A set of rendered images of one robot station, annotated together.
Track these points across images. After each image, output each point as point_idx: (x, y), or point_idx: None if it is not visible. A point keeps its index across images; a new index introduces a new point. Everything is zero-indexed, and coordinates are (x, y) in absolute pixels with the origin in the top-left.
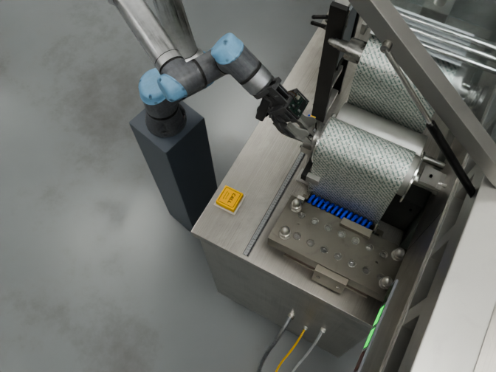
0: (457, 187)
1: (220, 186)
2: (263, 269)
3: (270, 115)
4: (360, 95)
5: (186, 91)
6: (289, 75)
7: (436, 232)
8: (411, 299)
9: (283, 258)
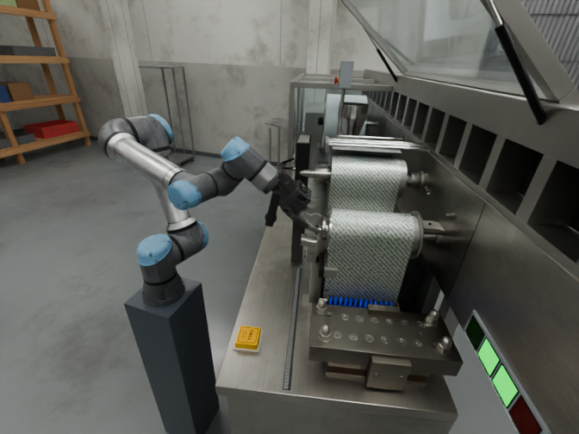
0: (480, 187)
1: (233, 331)
2: (313, 398)
3: (283, 207)
4: (337, 203)
5: (200, 193)
6: (262, 242)
7: (502, 214)
8: (563, 254)
9: (326, 377)
